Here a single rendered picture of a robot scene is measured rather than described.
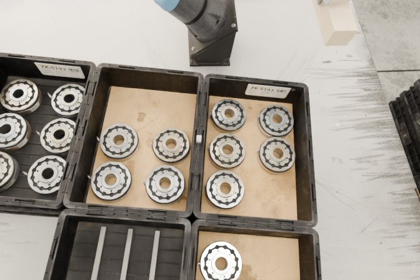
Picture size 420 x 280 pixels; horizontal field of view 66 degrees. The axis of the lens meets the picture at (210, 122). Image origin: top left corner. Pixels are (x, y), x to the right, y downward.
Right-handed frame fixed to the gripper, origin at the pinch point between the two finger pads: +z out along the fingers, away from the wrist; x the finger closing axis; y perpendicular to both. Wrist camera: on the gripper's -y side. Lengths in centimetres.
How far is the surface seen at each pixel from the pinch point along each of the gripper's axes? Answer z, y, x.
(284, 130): 22.9, 27.7, -11.1
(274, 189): 26, 44, -16
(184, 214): 16, 50, -42
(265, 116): 22.5, 23.2, -16.3
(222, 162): 23, 36, -30
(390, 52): 109, -59, 105
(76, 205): 16, 47, -66
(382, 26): 109, -81, 107
